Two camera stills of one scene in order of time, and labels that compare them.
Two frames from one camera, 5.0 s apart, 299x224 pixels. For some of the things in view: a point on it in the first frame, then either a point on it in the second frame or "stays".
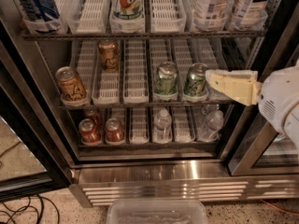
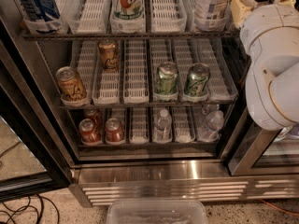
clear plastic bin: x=157 y=212 stays
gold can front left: x=72 y=91 stays
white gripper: x=277 y=101 → x=261 y=21
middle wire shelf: x=150 y=105 stays
